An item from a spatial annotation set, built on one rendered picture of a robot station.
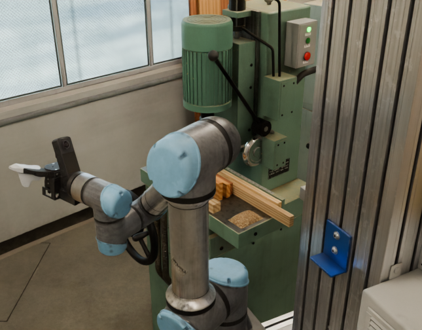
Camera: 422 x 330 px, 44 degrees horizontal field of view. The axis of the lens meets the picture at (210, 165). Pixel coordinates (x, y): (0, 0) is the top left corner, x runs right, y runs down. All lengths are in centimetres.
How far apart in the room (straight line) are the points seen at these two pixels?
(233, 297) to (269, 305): 102
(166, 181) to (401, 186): 43
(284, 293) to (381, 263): 137
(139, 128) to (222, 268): 224
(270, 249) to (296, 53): 77
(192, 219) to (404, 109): 46
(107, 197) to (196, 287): 30
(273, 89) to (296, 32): 21
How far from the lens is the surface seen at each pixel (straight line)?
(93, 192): 131
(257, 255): 211
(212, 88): 182
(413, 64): 88
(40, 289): 304
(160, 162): 103
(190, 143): 101
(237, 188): 191
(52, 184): 142
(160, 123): 358
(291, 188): 220
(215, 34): 177
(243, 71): 191
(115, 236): 134
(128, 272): 305
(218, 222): 179
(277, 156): 197
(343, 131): 103
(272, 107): 193
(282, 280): 232
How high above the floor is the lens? 188
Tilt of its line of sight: 27 degrees down
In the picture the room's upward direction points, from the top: straight up
